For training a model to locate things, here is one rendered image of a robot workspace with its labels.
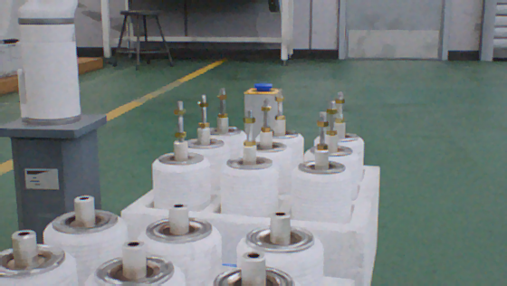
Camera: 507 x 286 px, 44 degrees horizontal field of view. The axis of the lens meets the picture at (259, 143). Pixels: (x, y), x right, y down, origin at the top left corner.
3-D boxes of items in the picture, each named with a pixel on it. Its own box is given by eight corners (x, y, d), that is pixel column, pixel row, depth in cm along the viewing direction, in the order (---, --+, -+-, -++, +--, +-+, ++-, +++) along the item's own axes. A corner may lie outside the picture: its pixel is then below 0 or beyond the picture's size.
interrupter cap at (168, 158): (149, 164, 102) (149, 160, 102) (171, 154, 109) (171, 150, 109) (191, 168, 99) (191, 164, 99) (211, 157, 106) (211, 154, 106)
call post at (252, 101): (243, 226, 145) (243, 93, 138) (252, 216, 151) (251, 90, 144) (273, 229, 143) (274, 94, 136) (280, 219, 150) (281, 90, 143)
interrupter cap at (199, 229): (134, 243, 69) (134, 236, 68) (161, 219, 76) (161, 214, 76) (199, 248, 67) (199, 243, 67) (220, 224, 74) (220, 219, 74)
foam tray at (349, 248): (125, 314, 104) (119, 211, 100) (201, 232, 141) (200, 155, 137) (360, 343, 95) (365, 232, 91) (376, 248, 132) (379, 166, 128)
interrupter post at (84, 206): (71, 227, 73) (69, 200, 72) (81, 221, 75) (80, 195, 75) (90, 229, 73) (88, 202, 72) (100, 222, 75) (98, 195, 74)
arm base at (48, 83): (16, 125, 108) (7, 24, 104) (41, 115, 117) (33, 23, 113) (68, 126, 107) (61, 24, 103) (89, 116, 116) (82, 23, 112)
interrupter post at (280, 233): (267, 245, 68) (267, 216, 67) (272, 237, 70) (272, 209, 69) (288, 247, 67) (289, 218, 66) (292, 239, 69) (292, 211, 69)
